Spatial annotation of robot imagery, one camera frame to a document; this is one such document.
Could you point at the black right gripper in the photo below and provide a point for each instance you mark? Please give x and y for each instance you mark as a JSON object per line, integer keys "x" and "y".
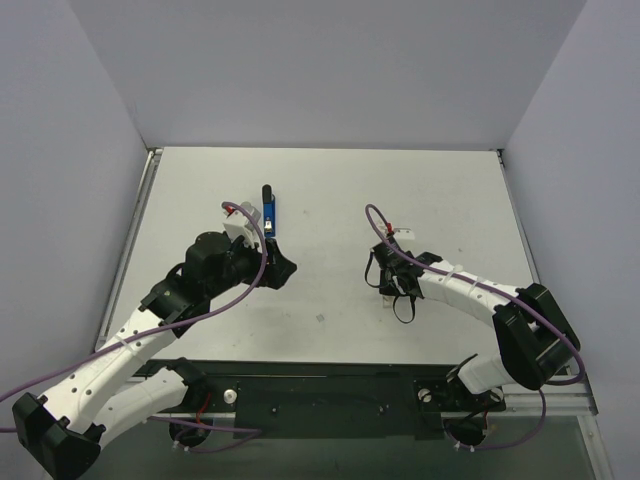
{"x": 388, "y": 273}

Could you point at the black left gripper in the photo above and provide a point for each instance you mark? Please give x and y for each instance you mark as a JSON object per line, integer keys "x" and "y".
{"x": 276, "y": 270}

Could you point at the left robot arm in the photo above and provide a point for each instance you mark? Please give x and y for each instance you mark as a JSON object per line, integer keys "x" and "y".
{"x": 66, "y": 427}

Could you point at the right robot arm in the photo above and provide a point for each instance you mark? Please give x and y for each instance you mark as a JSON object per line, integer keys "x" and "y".
{"x": 534, "y": 338}

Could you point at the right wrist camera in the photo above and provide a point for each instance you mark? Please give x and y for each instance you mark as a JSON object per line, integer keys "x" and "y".
{"x": 402, "y": 235}

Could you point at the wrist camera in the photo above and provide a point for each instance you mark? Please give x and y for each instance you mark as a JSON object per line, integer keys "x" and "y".
{"x": 402, "y": 235}
{"x": 237, "y": 225}

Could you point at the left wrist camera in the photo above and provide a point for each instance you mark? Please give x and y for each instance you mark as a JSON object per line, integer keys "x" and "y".
{"x": 237, "y": 225}

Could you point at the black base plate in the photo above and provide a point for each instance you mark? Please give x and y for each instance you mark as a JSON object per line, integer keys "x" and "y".
{"x": 333, "y": 400}

